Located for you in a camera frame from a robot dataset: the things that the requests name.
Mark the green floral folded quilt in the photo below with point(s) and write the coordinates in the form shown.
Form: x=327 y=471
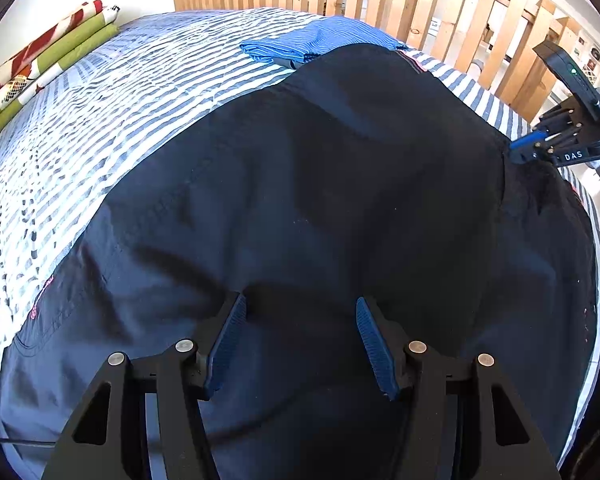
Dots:
x=75 y=42

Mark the blue striped bed quilt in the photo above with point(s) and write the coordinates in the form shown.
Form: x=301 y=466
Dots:
x=130 y=110

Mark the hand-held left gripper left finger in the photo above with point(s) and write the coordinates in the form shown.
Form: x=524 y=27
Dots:
x=227 y=340

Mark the dark navy pants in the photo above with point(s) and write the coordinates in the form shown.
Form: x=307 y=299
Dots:
x=305 y=185

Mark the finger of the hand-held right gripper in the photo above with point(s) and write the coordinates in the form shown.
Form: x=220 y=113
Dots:
x=530 y=146

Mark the blue folded cloth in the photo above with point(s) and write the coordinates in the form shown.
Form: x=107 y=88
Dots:
x=320 y=40

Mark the red floral folded blanket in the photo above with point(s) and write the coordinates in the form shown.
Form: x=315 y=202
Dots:
x=55 y=30

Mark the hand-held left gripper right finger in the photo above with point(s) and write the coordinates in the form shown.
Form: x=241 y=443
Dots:
x=375 y=350

